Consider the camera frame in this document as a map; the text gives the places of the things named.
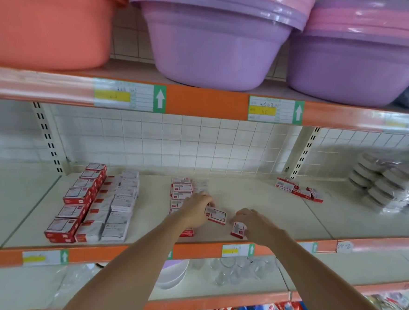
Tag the white shelf with orange edges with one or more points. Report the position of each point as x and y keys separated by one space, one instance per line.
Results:
x=19 y=208

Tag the stacks of wrapped containers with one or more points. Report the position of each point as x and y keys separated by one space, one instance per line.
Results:
x=391 y=182

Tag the person's right forearm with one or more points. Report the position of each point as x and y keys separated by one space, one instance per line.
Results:
x=318 y=274

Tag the person's left hand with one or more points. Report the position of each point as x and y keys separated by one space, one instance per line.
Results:
x=193 y=211

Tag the person's left forearm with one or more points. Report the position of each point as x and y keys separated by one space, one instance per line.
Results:
x=116 y=285

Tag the clear plastic bag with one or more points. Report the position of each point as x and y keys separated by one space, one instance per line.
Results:
x=77 y=282

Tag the white handwritten label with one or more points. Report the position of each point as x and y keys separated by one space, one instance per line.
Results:
x=345 y=246

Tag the white perforated shelf upright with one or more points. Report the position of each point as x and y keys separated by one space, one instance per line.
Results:
x=48 y=136
x=305 y=151

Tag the small price label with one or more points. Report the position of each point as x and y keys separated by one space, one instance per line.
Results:
x=45 y=258
x=169 y=255
x=309 y=247
x=238 y=250

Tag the large label with green arrow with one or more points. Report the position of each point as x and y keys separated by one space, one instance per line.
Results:
x=130 y=95
x=405 y=122
x=276 y=110

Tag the cluster of clear glasses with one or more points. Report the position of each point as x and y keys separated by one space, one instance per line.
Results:
x=233 y=271

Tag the person's right hand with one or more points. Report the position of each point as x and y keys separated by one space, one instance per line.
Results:
x=260 y=225

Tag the orange plastic basin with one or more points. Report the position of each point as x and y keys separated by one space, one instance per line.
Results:
x=42 y=32

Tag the purple plastic basin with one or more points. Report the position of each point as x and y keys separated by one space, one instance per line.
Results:
x=218 y=47
x=359 y=65

